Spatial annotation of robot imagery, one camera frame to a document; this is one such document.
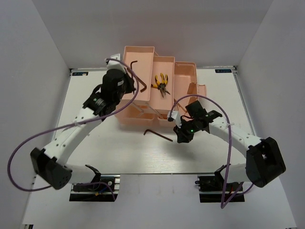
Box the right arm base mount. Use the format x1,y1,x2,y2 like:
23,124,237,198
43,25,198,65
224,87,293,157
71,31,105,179
194,175,245,203

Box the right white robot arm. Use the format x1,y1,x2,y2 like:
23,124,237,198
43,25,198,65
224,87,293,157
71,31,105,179
167,101,286,190

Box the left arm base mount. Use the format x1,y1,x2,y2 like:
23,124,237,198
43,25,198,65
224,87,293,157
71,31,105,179
69,165,121,202

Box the yellow side cutter pliers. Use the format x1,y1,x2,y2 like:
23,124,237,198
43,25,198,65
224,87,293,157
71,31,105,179
150,73,167,95

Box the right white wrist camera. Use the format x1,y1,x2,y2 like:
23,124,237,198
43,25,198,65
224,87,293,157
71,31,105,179
167,110,182,128

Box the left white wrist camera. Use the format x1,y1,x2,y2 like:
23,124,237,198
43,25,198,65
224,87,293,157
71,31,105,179
105,53,125,72

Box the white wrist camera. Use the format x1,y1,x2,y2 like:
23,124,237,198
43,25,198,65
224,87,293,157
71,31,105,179
105,53,125,72
167,110,182,128

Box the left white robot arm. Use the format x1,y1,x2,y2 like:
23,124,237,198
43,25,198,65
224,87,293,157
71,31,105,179
30,69,135,190

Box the long hex key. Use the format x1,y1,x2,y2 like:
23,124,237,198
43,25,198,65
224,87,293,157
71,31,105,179
137,77,147,93
143,129,173,142

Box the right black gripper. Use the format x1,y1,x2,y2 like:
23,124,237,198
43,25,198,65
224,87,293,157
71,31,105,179
173,118,199,144

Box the pink plastic tool box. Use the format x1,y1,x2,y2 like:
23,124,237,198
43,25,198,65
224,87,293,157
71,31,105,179
115,46,206,128

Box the yellow needle nose pliers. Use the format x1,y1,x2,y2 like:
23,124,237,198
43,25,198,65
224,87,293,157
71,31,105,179
154,73,170,98

